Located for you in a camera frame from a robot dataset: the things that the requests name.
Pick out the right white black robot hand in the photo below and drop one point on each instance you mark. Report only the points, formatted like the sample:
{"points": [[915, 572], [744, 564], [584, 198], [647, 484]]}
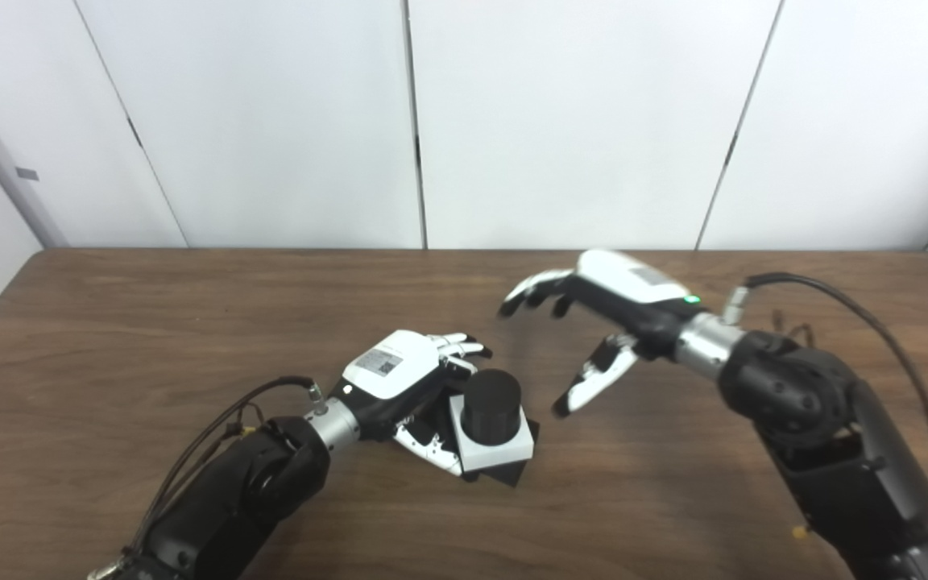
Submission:
{"points": [[625, 286]]}

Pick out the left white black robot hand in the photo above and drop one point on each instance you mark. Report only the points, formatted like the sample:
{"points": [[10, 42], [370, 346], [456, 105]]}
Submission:
{"points": [[391, 366]]}

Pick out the black peg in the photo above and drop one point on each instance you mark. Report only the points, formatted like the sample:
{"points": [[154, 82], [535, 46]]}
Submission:
{"points": [[490, 403]]}

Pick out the white square piece with hole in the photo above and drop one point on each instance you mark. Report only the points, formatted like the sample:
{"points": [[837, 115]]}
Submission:
{"points": [[496, 453]]}

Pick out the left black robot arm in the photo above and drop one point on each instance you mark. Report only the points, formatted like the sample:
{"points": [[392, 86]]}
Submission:
{"points": [[230, 499]]}

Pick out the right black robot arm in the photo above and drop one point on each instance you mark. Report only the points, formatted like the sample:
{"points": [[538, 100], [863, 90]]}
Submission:
{"points": [[834, 435]]}

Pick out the small gray wall tag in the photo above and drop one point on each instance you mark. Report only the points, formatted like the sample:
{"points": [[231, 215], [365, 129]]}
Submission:
{"points": [[27, 173]]}

